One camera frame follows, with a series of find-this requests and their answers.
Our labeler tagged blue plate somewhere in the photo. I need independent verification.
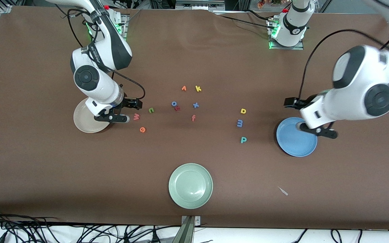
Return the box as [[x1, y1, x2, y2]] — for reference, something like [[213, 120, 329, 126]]
[[276, 117, 318, 157]]

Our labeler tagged beige plate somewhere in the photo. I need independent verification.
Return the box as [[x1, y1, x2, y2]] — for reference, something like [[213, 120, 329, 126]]
[[73, 98, 111, 133]]

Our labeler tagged pale green plate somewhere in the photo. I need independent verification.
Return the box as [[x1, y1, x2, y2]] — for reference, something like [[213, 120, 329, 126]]
[[168, 163, 213, 210]]

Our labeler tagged orange brown decorative object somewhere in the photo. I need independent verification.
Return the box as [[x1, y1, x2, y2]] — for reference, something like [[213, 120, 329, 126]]
[[257, 0, 282, 9]]

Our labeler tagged silver metal rack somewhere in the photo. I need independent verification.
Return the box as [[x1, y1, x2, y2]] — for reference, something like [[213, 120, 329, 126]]
[[176, 0, 225, 8]]

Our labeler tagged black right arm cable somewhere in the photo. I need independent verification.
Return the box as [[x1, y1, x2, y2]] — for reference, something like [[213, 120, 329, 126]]
[[67, 7, 146, 101]]

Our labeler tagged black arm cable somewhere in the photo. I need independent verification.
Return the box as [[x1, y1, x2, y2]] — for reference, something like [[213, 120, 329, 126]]
[[297, 29, 389, 100], [67, 7, 146, 101]]

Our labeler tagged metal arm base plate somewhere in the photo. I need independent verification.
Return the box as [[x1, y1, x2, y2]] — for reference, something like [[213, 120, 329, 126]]
[[268, 19, 304, 50], [115, 13, 128, 43]]

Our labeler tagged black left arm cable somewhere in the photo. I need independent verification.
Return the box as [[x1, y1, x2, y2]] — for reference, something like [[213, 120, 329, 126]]
[[297, 29, 389, 100]]

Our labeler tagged thin black table cable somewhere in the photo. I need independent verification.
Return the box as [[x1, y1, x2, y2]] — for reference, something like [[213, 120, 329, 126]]
[[220, 14, 276, 31]]

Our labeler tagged black cable tangle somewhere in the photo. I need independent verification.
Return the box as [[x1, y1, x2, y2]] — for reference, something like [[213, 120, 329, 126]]
[[0, 208, 171, 243]]

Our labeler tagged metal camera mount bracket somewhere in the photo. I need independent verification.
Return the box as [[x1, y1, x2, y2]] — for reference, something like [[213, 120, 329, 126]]
[[172, 215, 201, 243]]

